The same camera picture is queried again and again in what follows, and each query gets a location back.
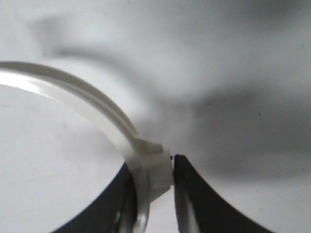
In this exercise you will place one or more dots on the white half clamp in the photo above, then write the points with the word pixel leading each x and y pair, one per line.
pixel 148 162

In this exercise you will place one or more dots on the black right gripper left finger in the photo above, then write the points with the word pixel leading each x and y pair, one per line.
pixel 113 211

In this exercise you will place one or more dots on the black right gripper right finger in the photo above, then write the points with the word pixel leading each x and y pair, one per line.
pixel 199 209

